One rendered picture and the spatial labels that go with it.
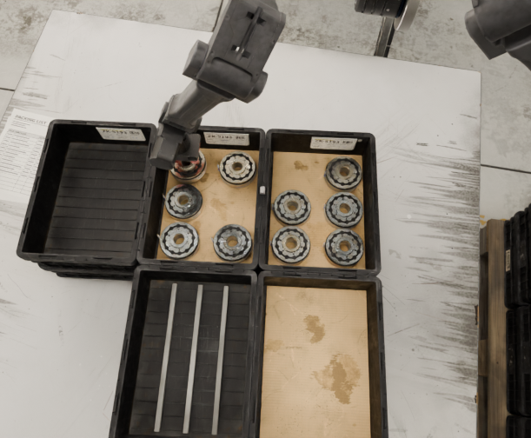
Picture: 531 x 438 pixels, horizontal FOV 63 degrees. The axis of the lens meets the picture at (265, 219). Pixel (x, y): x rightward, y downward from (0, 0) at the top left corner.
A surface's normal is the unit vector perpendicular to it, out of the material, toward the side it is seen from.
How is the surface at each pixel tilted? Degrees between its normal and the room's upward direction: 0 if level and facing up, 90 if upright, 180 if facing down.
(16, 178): 0
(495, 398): 1
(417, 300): 0
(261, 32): 58
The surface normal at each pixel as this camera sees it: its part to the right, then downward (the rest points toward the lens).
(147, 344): 0.00, -0.35
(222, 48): 0.11, 0.60
